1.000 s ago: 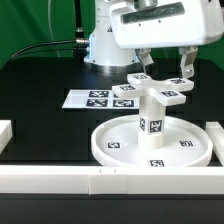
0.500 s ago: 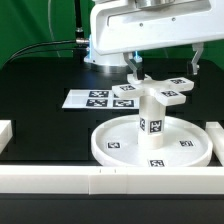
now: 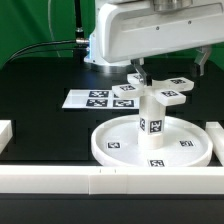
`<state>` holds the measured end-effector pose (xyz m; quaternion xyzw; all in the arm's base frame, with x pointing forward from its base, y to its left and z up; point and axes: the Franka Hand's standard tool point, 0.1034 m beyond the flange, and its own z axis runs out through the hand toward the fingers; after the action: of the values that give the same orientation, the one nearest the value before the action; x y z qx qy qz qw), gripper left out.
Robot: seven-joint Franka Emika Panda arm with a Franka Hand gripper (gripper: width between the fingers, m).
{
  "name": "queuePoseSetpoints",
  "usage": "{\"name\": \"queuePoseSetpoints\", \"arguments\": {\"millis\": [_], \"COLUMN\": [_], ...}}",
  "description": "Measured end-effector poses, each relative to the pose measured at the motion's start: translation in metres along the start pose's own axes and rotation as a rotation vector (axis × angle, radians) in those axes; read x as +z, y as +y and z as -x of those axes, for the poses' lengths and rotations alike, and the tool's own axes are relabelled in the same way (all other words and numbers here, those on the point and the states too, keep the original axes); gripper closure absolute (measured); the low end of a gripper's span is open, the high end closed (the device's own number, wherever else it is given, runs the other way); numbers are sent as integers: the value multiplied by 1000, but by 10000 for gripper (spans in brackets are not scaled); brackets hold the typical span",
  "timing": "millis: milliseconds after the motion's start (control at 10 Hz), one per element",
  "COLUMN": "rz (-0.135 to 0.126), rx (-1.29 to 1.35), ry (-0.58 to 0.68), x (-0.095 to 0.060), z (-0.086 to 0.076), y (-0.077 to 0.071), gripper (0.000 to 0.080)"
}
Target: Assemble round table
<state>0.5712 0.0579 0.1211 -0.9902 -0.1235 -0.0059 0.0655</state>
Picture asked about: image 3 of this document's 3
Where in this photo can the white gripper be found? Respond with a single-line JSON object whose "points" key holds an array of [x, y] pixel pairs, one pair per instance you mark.
{"points": [[136, 29]]}

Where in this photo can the white cross-shaped table base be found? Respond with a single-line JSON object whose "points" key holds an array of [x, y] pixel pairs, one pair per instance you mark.
{"points": [[167, 92]]}

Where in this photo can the white left fence block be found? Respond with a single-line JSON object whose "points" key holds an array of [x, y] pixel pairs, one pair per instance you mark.
{"points": [[5, 133]]}

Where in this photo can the white round table top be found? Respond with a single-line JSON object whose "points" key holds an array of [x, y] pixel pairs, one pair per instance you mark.
{"points": [[115, 143]]}

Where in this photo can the white front fence bar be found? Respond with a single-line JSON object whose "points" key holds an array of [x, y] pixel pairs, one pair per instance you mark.
{"points": [[107, 180]]}

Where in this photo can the white right fence block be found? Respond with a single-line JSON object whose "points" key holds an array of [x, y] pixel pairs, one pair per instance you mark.
{"points": [[216, 133]]}

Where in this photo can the white fence block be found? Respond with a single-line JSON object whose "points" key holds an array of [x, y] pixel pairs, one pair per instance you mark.
{"points": [[216, 133], [5, 133]]}

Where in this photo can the black vertical cable connector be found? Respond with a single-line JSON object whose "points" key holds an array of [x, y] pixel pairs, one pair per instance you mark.
{"points": [[78, 19]]}

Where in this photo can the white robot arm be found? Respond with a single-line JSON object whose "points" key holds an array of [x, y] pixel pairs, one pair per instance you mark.
{"points": [[94, 58]]}

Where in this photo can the white marker sheet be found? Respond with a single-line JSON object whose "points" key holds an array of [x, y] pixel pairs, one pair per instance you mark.
{"points": [[97, 99]]}

